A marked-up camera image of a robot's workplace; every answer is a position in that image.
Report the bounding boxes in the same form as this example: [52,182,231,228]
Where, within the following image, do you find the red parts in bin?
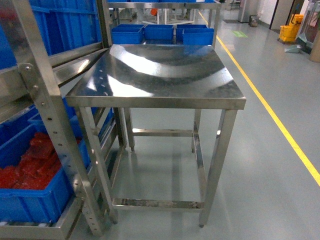
[0,132,61,190]

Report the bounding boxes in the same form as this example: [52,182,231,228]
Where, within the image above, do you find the blue bin with red parts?
[0,119,91,224]

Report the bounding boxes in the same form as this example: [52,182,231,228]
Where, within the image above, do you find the small stainless steel table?
[66,44,246,227]

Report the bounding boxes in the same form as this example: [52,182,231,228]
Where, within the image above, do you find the blue bin behind table middle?
[144,24,174,41]

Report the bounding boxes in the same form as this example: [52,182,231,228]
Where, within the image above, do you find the blue bin behind table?
[144,24,174,41]
[176,24,215,46]
[111,24,144,45]

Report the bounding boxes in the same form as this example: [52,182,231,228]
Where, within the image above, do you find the blue bin behind table right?
[176,24,215,46]

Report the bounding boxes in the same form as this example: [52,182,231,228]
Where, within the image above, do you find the blue bin behind table left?
[111,24,144,45]

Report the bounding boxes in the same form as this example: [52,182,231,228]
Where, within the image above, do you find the stainless steel flow rack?
[0,0,118,240]

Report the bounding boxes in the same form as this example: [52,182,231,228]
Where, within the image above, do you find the yellow mop bucket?
[279,14,304,43]

